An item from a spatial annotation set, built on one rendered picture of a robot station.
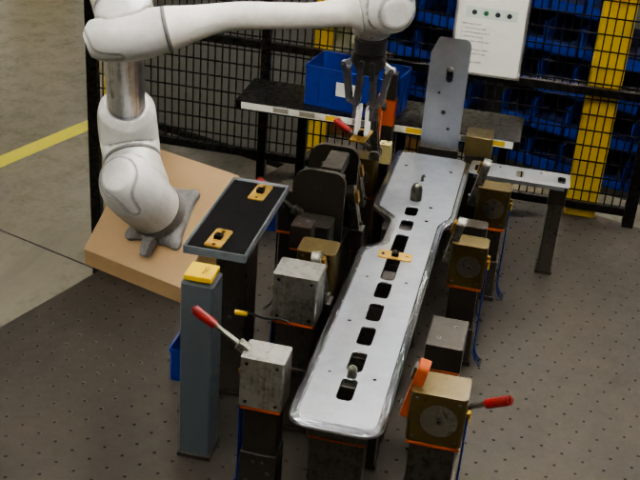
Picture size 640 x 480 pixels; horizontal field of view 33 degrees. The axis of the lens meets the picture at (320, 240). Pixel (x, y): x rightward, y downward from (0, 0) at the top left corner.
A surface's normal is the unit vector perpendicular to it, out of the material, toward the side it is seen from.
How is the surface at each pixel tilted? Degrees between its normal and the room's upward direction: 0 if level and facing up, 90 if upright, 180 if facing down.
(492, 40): 90
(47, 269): 0
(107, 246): 45
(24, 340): 0
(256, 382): 90
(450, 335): 0
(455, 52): 90
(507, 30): 90
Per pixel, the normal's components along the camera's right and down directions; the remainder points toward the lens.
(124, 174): -0.31, -0.27
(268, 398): -0.22, 0.44
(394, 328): 0.07, -0.88
